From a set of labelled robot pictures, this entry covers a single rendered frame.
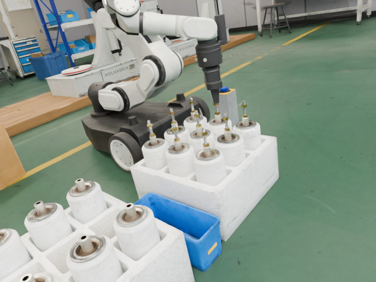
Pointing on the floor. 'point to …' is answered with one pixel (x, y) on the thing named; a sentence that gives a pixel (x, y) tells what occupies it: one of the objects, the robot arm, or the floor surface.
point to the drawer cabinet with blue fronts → (22, 55)
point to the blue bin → (189, 228)
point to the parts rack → (62, 31)
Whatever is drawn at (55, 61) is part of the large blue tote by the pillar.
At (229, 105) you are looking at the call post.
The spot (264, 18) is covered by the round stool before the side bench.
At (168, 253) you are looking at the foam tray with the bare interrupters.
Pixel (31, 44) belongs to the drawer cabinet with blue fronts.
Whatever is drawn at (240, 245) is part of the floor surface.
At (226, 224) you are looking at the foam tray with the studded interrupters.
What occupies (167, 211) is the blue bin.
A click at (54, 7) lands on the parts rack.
